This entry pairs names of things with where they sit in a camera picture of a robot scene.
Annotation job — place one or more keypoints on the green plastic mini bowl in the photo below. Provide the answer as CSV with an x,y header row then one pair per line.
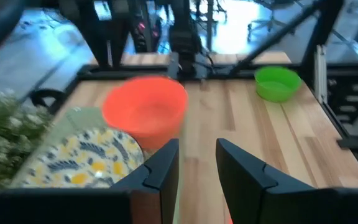
x,y
277,85

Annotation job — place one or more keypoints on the small potted green shrub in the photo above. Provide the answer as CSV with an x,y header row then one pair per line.
x,y
8,140

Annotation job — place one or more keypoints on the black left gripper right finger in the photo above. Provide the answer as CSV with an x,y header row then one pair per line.
x,y
275,208

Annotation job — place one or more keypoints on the green dotted placemat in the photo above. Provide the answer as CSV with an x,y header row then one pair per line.
x,y
82,119

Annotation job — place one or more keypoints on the silver aluminium extrusion post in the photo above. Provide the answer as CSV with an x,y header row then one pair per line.
x,y
320,74

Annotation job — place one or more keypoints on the yellow bowl with patterned inside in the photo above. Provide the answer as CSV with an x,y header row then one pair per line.
x,y
82,161

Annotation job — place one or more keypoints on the black aluminium table frame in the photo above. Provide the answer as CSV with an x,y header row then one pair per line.
x,y
104,70

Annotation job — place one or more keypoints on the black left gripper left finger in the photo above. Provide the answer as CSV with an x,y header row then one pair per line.
x,y
89,208

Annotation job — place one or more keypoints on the orange plastic mini bowl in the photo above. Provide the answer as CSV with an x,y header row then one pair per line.
x,y
145,109
228,219

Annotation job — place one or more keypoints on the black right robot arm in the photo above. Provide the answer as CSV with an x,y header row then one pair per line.
x,y
185,40

